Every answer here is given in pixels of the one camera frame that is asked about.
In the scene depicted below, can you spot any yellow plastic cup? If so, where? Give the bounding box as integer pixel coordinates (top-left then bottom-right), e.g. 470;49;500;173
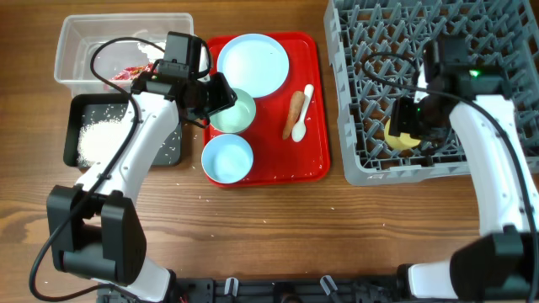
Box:
384;120;421;151

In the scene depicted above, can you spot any red snack wrapper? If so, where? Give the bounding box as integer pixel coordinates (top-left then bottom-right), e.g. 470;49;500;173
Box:
111;62;153;81

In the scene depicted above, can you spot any mint green bowl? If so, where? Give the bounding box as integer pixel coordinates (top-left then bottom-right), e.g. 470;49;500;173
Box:
211;88;256;134

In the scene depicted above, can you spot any light blue plate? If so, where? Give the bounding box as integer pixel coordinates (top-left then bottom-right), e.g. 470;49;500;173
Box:
216;34;290;98

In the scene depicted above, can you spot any light blue bowl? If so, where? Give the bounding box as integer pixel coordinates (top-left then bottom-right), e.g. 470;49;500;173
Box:
201;134;253;184

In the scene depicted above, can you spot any white rice pile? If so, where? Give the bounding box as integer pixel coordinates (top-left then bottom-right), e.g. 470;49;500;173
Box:
76;104;182;167

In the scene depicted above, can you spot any orange carrot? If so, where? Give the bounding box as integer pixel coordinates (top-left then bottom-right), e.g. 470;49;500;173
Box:
282;91;305;140

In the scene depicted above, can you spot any white napkin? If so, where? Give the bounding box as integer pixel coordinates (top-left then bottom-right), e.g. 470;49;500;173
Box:
137;42;211;72

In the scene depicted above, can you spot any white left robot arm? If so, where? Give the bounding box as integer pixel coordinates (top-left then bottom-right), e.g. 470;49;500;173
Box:
29;32;237;302

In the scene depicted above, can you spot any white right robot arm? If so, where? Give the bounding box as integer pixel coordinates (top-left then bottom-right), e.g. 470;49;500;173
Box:
388;35;538;301

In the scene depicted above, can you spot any grey dishwasher rack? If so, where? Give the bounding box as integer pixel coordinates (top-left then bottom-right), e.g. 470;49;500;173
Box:
323;0;538;186

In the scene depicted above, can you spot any black tray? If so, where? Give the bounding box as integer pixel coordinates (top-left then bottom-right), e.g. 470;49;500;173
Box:
62;92;184;168

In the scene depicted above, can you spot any clear plastic bin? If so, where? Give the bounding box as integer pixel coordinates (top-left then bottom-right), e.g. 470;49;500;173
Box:
54;13;195;96

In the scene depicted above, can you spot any white plastic spoon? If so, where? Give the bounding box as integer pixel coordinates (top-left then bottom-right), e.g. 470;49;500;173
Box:
291;84;314;142

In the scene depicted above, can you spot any red serving tray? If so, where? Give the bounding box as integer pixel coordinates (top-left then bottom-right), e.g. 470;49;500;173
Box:
208;32;330;186

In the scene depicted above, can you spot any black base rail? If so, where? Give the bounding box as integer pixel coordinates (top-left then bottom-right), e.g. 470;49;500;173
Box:
96;275;472;303

